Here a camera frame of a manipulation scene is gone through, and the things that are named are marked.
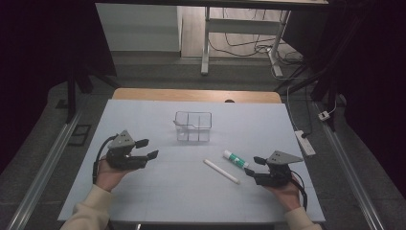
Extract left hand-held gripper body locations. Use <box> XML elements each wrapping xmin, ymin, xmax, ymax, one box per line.
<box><xmin>104</xmin><ymin>129</ymin><xmax>149</xmax><ymax>171</ymax></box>

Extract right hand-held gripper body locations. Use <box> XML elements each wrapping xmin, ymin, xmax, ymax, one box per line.
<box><xmin>254</xmin><ymin>149</ymin><xmax>305</xmax><ymax>188</ymax></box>

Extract white green glue stick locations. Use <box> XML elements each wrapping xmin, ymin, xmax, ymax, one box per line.
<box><xmin>222</xmin><ymin>149</ymin><xmax>250</xmax><ymax>171</ymax></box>

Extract white pen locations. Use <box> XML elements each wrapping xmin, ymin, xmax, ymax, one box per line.
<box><xmin>203</xmin><ymin>158</ymin><xmax>241</xmax><ymax>185</ymax></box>

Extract clear plastic organizer box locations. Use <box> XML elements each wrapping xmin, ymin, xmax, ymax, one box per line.
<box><xmin>174</xmin><ymin>110</ymin><xmax>214</xmax><ymax>143</ymax></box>

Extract person's left hand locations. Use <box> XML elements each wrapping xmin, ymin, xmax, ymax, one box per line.
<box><xmin>95</xmin><ymin>157</ymin><xmax>136</xmax><ymax>194</ymax></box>

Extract person's right hand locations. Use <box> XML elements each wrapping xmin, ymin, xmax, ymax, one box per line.
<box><xmin>263</xmin><ymin>177</ymin><xmax>303</xmax><ymax>213</ymax></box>

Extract white power strip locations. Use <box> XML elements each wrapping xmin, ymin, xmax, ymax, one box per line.
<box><xmin>294</xmin><ymin>129</ymin><xmax>317</xmax><ymax>157</ymax></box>

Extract white table mat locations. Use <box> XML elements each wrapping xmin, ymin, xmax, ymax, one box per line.
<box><xmin>56</xmin><ymin>99</ymin><xmax>327</xmax><ymax>223</ymax></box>

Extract black stand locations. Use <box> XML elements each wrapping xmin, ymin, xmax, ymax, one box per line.
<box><xmin>65</xmin><ymin>61</ymin><xmax>123</xmax><ymax>125</ymax></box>
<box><xmin>274</xmin><ymin>60</ymin><xmax>341</xmax><ymax>132</ymax></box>

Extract white cabinet panel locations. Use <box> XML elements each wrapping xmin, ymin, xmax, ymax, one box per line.
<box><xmin>95</xmin><ymin>3</ymin><xmax>182</xmax><ymax>53</ymax></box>

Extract left hand-held gripper black cable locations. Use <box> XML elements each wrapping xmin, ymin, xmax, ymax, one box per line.
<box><xmin>92</xmin><ymin>133</ymin><xmax>119</xmax><ymax>185</ymax></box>

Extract hand-held gripper black cable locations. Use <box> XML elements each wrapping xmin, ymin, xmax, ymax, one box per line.
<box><xmin>92</xmin><ymin>133</ymin><xmax>119</xmax><ymax>185</ymax></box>
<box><xmin>289</xmin><ymin>170</ymin><xmax>309</xmax><ymax>212</ymax></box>

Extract right hand-held gripper black cable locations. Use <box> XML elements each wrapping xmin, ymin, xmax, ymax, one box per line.
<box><xmin>289</xmin><ymin>170</ymin><xmax>309</xmax><ymax>212</ymax></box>

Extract black floor frame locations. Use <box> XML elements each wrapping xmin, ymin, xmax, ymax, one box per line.
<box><xmin>67</xmin><ymin>124</ymin><xmax>93</xmax><ymax>148</ymax></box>

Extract aluminium rail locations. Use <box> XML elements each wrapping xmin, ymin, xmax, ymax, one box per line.
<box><xmin>314</xmin><ymin>102</ymin><xmax>386</xmax><ymax>230</ymax></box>
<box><xmin>6</xmin><ymin>109</ymin><xmax>82</xmax><ymax>230</ymax></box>

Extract black floor cables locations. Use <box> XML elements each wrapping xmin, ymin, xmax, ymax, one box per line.
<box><xmin>207</xmin><ymin>8</ymin><xmax>305</xmax><ymax>65</ymax></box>

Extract white desk frame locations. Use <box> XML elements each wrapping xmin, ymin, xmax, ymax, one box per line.
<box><xmin>200</xmin><ymin>6</ymin><xmax>292</xmax><ymax>78</ymax></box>

